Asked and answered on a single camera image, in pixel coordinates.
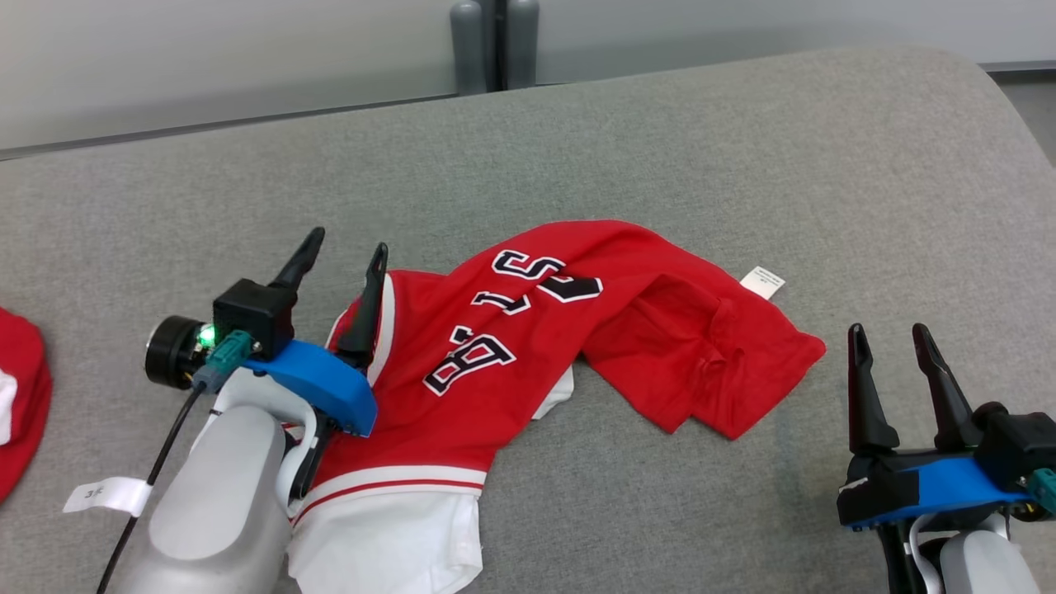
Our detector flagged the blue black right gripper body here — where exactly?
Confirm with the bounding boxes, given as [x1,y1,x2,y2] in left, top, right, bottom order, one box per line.
[837,448,1034,530]

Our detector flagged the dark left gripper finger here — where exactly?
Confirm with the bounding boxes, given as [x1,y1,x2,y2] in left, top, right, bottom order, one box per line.
[268,227,326,292]
[337,242,389,370]

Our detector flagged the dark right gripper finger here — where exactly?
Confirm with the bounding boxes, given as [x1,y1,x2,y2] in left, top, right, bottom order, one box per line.
[847,323,901,455]
[912,323,984,452]

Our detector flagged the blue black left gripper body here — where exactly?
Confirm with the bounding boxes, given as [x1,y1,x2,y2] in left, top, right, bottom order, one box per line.
[243,338,379,502]

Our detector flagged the red white basketball jersey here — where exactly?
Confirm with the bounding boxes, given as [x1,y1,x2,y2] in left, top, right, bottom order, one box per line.
[285,219,827,594]

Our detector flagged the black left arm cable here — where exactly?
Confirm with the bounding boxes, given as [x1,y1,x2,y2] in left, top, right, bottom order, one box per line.
[97,384,207,594]

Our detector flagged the grey partition post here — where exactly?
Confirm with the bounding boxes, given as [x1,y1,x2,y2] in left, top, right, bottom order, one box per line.
[450,0,541,94]

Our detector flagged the white paper cable label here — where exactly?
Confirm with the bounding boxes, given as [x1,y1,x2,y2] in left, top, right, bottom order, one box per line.
[64,476,154,517]

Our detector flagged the teal left camera connector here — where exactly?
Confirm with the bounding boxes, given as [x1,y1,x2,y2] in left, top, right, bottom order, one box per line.
[192,329,253,394]

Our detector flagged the red shorts with white stripe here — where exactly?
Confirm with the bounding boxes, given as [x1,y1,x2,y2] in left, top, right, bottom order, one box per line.
[0,307,53,504]

